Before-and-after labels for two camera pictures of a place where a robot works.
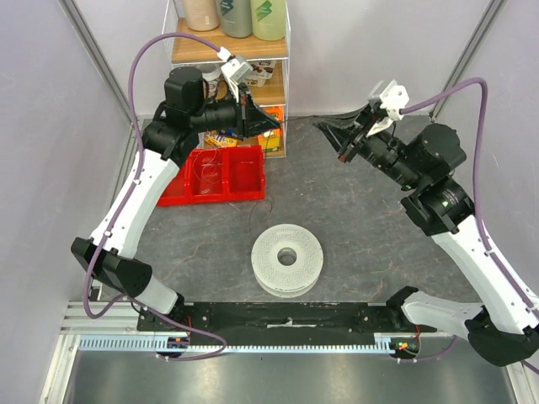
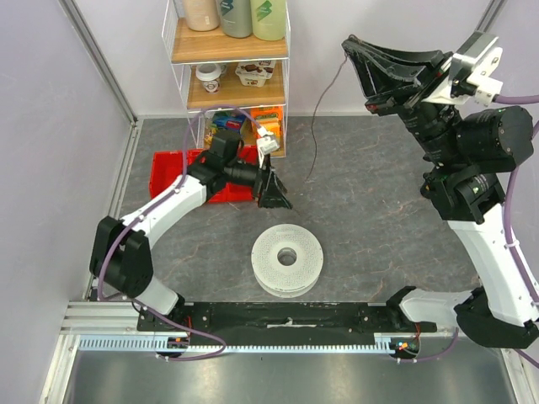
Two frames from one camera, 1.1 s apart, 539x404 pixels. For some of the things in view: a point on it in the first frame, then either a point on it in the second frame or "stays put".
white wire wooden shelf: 266,85 stays put
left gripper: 253,119 -> 269,190
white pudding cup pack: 262,71 stays put
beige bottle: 202,15 stays put
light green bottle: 268,19 stays put
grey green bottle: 236,18 stays put
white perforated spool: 286,281 stays put
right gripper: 354,140 -> 404,96
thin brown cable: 268,139 -> 317,108
